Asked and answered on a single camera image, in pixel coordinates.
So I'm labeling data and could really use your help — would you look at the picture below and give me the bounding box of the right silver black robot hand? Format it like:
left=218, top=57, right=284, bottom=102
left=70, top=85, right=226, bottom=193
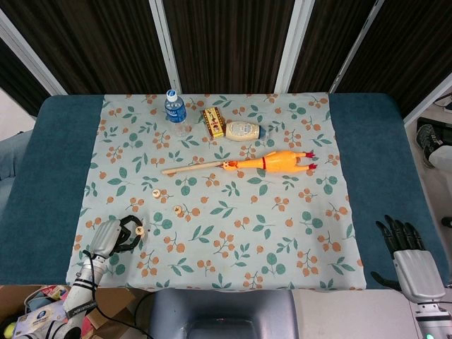
left=369, top=214, right=446, bottom=303

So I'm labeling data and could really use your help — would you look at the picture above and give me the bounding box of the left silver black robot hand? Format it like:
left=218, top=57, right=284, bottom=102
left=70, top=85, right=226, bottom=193
left=87, top=214, right=146, bottom=261

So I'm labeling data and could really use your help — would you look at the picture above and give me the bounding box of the brown cardboard box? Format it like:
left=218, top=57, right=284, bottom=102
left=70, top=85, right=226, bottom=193
left=0, top=284, right=137, bottom=339

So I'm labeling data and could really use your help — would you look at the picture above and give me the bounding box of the red pink snack package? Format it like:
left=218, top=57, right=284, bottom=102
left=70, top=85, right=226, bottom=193
left=38, top=285, right=71, bottom=302

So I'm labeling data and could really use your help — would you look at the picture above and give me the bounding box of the teal table cover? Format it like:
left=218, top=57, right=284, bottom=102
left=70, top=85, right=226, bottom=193
left=0, top=93, right=452, bottom=289

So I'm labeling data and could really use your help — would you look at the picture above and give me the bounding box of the wet wipes pack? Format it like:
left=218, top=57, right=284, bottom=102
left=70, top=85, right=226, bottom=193
left=16, top=306, right=66, bottom=339

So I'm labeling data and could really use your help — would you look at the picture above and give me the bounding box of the wooden stick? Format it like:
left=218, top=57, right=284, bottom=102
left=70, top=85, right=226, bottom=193
left=161, top=160, right=225, bottom=176

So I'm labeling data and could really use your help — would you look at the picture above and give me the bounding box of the blue-grey fabric seat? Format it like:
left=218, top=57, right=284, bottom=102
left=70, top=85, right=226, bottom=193
left=0, top=130, right=32, bottom=184

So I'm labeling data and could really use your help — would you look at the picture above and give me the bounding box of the floral print tablecloth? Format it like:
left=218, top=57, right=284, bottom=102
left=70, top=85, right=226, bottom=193
left=65, top=92, right=367, bottom=292

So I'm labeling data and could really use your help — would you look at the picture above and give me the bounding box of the black sneaker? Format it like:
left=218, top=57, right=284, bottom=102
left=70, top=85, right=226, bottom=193
left=415, top=123, right=444, bottom=169

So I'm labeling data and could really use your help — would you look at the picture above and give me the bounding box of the clear bottle with blue label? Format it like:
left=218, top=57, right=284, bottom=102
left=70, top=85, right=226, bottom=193
left=164, top=88, right=194, bottom=138

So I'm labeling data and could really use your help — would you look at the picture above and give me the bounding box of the grey robot torso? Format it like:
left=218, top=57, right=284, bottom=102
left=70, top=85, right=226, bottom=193
left=146, top=287, right=420, bottom=339

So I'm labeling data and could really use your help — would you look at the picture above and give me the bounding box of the small yellow red box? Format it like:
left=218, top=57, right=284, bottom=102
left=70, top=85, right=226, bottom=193
left=202, top=106, right=227, bottom=138

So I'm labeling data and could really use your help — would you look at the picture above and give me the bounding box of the beige squeeze sauce bottle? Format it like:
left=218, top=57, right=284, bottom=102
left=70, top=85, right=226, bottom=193
left=224, top=120, right=272, bottom=143

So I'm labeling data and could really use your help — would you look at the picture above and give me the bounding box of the yellow rubber chicken toy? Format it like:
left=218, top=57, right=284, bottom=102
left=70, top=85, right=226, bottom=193
left=221, top=150, right=319, bottom=174

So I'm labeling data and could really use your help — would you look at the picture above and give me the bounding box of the dark folding screen white frame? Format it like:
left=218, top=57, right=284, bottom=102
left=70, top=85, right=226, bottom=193
left=0, top=0, right=452, bottom=124

